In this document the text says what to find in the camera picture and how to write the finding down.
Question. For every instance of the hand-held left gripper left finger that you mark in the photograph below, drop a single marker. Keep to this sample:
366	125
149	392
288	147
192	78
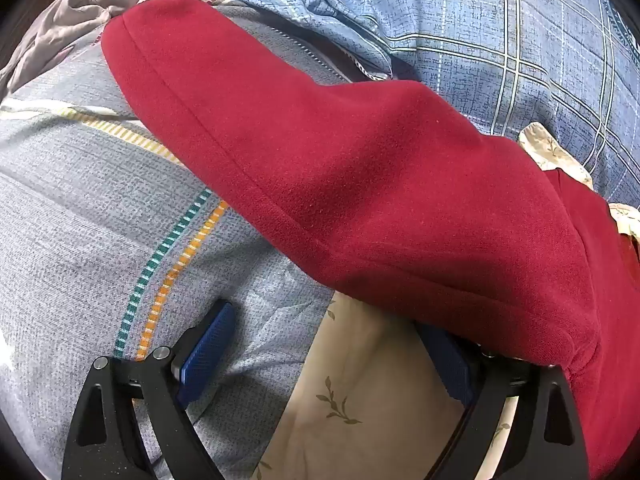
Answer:
210	346

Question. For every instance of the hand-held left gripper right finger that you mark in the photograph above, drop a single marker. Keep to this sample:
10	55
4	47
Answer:
452	366

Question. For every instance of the dark red garment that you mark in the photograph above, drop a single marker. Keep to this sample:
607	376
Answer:
380	170

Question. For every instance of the cream leaf-print sheet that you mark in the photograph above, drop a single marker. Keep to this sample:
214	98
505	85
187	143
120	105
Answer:
360	360

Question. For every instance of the grey-blue striped quilt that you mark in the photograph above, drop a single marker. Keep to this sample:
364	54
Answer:
80	220

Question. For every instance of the blue plaid pillow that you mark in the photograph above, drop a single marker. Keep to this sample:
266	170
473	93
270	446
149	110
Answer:
500	30

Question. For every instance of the grey wrinkled cloth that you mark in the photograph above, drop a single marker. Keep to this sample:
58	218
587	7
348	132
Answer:
65	15

